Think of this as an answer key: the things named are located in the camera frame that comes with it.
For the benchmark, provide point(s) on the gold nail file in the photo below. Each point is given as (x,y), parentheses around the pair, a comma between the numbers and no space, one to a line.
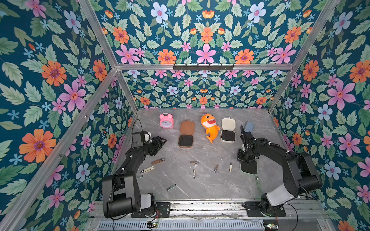
(147,169)

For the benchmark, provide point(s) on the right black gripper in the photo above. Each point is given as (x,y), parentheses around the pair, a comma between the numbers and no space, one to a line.
(246,140)

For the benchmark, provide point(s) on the pink alarm clock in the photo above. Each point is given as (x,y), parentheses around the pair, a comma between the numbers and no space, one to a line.
(166,121)

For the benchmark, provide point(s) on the black wall hook rail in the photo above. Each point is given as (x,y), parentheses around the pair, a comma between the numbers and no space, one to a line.
(203,67)

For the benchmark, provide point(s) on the cream open clipper case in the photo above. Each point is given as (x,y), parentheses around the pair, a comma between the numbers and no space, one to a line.
(228,130)

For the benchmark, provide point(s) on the orange shark plush toy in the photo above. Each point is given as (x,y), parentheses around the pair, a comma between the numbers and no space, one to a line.
(208,121)

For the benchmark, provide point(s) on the green clipper case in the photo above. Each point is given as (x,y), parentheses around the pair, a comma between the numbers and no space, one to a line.
(249,167)

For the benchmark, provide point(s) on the blue closed case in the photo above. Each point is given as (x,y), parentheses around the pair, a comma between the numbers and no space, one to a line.
(249,127)

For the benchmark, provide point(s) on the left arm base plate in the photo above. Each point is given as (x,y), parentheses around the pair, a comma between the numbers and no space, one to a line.
(162,210)

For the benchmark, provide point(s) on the green nail file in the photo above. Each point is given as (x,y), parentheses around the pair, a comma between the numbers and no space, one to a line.
(258,183)

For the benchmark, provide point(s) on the brown nail file tool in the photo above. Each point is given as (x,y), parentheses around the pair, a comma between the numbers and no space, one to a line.
(158,161)

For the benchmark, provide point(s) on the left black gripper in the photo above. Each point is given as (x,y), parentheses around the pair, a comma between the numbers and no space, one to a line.
(157,144)

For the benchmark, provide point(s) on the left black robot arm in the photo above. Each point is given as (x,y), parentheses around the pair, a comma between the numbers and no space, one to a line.
(121,193)

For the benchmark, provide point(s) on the brown open clipper case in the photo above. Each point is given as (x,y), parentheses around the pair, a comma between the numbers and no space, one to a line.
(186,138)

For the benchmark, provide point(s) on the white vented cable duct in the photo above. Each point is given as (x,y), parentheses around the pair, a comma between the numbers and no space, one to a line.
(182,225)

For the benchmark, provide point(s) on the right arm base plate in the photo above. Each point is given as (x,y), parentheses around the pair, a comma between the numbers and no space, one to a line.
(263,209)

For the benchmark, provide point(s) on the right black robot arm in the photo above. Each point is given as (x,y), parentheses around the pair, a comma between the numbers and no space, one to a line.
(299,173)

